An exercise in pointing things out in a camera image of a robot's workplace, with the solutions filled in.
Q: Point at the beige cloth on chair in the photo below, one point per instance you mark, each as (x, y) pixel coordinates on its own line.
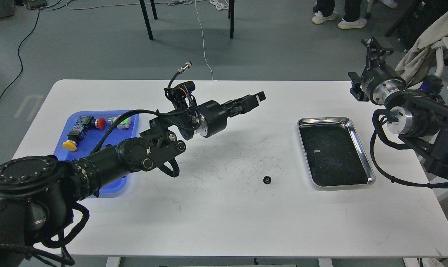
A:
(411, 63)

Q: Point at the red push button switch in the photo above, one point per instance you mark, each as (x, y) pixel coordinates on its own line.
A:
(89, 122)

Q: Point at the black chair leg left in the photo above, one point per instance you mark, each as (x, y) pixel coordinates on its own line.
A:
(146, 18)

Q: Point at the silver metal tray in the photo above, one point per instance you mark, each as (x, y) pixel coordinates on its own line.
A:
(334, 153)

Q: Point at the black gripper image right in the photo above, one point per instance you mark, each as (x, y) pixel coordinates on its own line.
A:
(379, 81)

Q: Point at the white shoe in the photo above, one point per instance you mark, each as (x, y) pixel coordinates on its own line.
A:
(357, 24)
(319, 18)

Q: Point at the black chair leg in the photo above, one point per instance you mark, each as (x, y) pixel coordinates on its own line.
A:
(231, 14)
(146, 18)

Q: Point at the grey green switch block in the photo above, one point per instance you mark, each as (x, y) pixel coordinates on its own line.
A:
(125, 124)

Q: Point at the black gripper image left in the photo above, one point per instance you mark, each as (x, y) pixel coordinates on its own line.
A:
(214, 115)

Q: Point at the white chair frame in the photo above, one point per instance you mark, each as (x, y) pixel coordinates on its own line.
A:
(439, 47)

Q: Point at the yellow push button switch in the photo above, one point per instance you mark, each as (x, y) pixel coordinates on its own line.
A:
(74, 136)

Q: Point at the black chair leg right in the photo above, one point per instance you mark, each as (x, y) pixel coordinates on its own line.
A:
(231, 14)

